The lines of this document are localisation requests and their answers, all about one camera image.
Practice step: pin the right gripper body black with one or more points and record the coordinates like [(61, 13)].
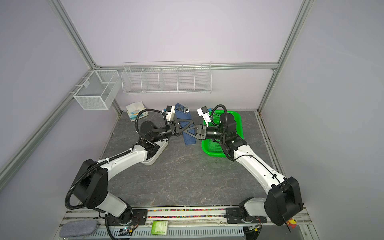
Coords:
[(203, 135)]

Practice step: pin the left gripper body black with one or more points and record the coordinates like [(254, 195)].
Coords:
[(173, 128)]

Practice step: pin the green plastic basket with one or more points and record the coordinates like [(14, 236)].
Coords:
[(224, 134)]

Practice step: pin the white rectangular dish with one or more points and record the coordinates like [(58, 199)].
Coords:
[(154, 151)]

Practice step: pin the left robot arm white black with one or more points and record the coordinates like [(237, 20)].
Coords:
[(89, 190)]

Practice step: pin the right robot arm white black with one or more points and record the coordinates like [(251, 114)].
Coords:
[(284, 199)]

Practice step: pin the tissue pack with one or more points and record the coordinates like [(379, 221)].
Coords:
[(134, 109)]

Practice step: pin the white mesh box basket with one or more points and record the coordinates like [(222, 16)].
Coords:
[(99, 90)]

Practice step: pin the green small box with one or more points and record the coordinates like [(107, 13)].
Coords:
[(159, 228)]

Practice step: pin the red yellow toy figure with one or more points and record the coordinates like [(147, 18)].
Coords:
[(292, 223)]

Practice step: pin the grey cloth pad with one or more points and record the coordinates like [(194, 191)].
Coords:
[(78, 228)]

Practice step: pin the white wire shelf rack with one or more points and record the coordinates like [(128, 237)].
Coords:
[(167, 77)]

